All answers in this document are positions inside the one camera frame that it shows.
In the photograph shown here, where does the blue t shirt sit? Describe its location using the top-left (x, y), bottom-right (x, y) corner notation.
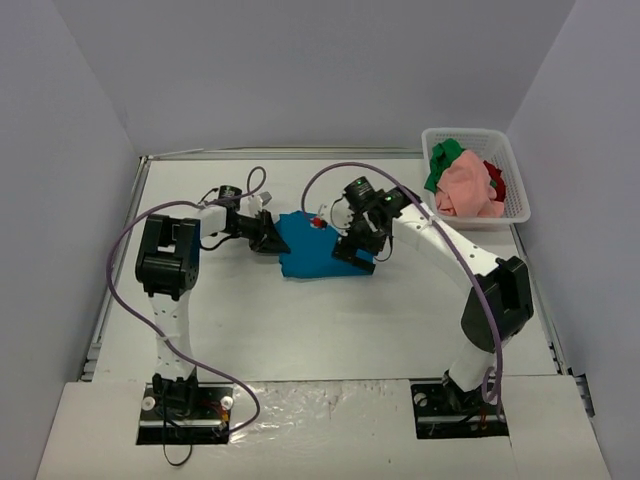
top-left (275, 211), bottom-right (371, 280)

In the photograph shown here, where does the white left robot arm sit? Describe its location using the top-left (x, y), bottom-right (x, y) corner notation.
top-left (135, 185), bottom-right (290, 418)

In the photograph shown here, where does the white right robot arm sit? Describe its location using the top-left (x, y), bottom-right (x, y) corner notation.
top-left (332, 176), bottom-right (534, 413)

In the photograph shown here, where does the pink t shirt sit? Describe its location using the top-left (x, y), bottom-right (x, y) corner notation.
top-left (435, 150), bottom-right (505, 218)

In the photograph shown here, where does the green t shirt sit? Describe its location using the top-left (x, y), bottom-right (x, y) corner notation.
top-left (424, 138), bottom-right (464, 193)

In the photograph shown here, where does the red t shirt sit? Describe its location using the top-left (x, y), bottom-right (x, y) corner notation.
top-left (484, 161), bottom-right (507, 203)

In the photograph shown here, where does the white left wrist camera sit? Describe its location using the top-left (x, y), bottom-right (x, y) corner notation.
top-left (248, 191), bottom-right (272, 217)

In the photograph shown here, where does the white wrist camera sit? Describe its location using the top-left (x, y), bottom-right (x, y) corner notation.
top-left (317, 199), bottom-right (353, 236)
top-left (248, 191), bottom-right (272, 217)

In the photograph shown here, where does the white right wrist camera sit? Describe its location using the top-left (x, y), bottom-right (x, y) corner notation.
top-left (317, 199), bottom-right (353, 236)

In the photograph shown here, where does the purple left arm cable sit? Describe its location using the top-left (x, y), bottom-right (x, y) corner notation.
top-left (105, 166), bottom-right (267, 434)

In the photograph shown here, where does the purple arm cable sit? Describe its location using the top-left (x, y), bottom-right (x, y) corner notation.
top-left (301, 161), bottom-right (505, 407)
top-left (105, 166), bottom-right (267, 434)

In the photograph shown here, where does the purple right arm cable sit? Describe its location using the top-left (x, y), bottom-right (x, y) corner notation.
top-left (301, 161), bottom-right (505, 407)

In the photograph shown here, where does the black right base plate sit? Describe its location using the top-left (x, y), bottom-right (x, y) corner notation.
top-left (410, 379), bottom-right (509, 440)

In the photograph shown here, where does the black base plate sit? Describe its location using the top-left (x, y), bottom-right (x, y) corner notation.
top-left (136, 383), bottom-right (234, 446)
top-left (410, 379), bottom-right (509, 440)

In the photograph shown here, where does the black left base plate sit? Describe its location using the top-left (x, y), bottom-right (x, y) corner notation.
top-left (136, 383), bottom-right (234, 446)

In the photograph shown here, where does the thin black cable loop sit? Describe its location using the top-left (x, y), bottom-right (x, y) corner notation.
top-left (162, 419), bottom-right (200, 467)

